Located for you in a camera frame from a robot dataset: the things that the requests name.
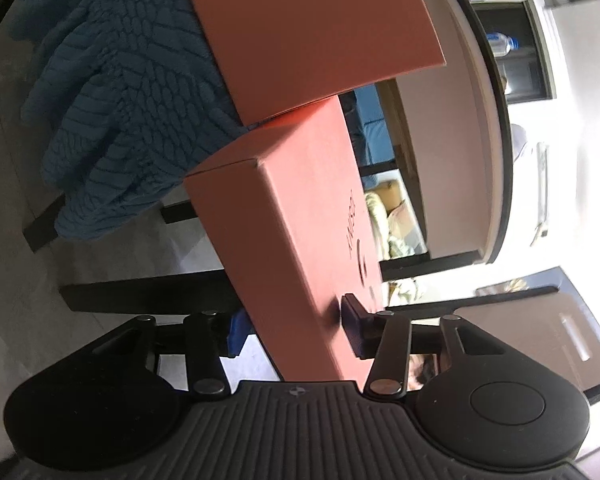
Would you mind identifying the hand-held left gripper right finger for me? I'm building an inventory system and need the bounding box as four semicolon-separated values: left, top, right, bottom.
341;293;512;402

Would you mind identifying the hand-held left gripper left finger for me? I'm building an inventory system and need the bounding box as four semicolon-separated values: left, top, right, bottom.
82;309;252;403

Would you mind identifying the orange cardboard box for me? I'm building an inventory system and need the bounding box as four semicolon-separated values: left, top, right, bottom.
175;0;448;382

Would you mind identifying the brown cardboard carton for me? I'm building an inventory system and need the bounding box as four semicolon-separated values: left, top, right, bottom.
364;179;412;213

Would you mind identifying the grey plastic panel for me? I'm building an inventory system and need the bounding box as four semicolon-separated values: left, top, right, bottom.
457;266;600;403

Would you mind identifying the round white table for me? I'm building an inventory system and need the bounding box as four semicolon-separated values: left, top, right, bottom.
380;0;514;281

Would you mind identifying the blue cushion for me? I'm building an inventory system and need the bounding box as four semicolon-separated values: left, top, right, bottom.
341;84;397;168

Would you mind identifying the blue textured cloth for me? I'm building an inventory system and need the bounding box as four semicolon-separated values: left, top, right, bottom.
6;0;252;242

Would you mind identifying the clear water bottle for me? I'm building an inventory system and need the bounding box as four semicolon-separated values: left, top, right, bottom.
485;31;522;57

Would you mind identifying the black metal frame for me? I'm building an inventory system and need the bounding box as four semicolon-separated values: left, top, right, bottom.
22;194;242;317

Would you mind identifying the dark wall cabinet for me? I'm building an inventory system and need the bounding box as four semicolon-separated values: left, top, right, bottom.
471;0;557;105

